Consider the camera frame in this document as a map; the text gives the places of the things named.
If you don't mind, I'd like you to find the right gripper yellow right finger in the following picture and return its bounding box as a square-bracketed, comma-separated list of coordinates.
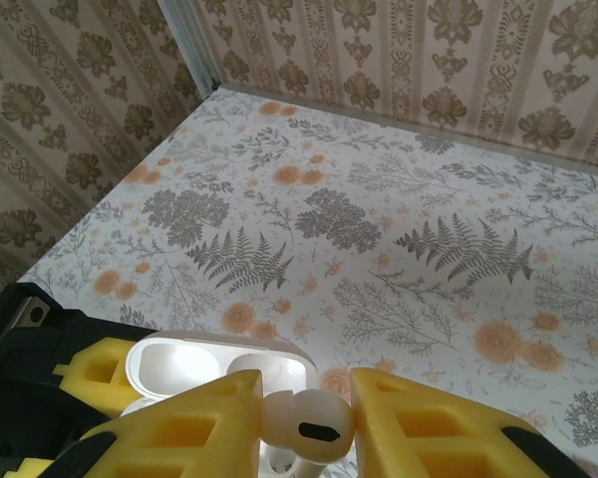
[351, 366, 597, 478]

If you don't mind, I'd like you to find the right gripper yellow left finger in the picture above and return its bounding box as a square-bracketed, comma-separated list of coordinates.
[54, 369, 264, 478]

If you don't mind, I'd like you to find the white earbuds charging case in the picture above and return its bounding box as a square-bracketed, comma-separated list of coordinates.
[119, 328, 363, 478]

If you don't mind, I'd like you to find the white earbud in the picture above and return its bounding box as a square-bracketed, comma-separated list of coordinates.
[256, 387, 356, 478]

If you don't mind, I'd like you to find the left aluminium corner post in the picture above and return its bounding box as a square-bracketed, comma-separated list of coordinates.
[157, 0, 221, 97]

